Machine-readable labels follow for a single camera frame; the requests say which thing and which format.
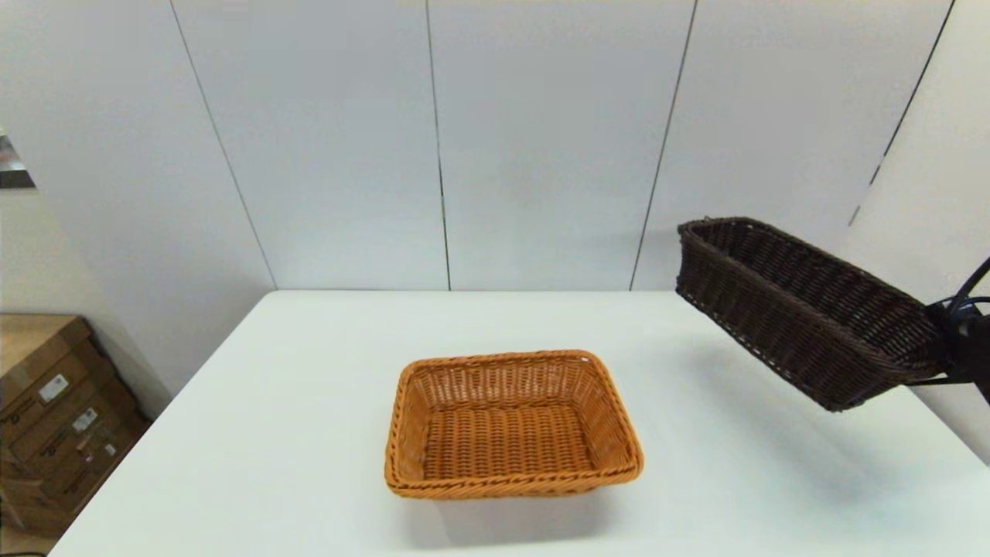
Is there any orange wicker basket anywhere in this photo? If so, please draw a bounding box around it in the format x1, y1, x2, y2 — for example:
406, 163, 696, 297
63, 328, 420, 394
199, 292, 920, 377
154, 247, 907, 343
384, 350, 645, 500

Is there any brown cardboard box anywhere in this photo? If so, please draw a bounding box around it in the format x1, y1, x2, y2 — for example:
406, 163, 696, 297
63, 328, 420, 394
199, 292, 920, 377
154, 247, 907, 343
0, 371, 134, 469
0, 410, 152, 515
0, 315, 105, 419

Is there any dark grey wall fixture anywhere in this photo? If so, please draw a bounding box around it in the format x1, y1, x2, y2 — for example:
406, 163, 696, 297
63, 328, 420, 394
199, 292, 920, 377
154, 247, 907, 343
0, 132, 36, 190

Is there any dark brown wicker basket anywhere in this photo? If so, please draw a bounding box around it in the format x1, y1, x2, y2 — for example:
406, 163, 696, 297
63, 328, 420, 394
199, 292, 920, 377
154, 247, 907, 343
675, 217, 948, 412

